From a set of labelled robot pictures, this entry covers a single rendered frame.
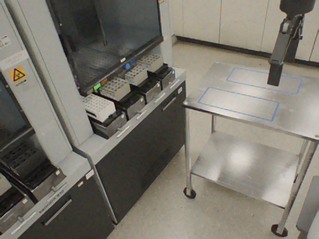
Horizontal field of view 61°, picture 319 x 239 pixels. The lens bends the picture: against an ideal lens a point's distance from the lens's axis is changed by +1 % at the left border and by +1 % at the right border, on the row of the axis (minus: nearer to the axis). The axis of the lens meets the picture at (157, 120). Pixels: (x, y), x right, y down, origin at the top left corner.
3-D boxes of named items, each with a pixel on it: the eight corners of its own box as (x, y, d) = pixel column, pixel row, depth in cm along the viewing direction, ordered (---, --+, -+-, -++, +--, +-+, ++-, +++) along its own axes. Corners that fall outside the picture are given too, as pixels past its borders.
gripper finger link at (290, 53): (287, 39, 76) (288, 38, 77) (282, 61, 81) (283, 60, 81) (298, 41, 75) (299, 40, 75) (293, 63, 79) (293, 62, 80)
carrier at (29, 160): (43, 157, 112) (37, 147, 108) (45, 159, 111) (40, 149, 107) (18, 177, 106) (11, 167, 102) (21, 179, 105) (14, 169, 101)
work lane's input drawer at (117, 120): (27, 99, 163) (21, 86, 157) (46, 87, 171) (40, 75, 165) (115, 142, 127) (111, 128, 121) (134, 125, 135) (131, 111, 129)
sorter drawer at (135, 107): (48, 86, 172) (43, 74, 166) (65, 76, 180) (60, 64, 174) (135, 123, 136) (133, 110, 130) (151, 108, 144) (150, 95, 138)
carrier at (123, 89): (127, 90, 144) (126, 80, 140) (130, 90, 143) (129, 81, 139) (113, 101, 137) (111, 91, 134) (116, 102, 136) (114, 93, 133)
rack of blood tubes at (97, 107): (62, 106, 142) (58, 96, 138) (77, 95, 148) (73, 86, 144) (102, 124, 127) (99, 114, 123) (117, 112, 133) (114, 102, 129)
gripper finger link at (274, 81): (284, 62, 67) (283, 63, 67) (278, 85, 72) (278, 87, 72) (272, 60, 69) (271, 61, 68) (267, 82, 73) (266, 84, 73)
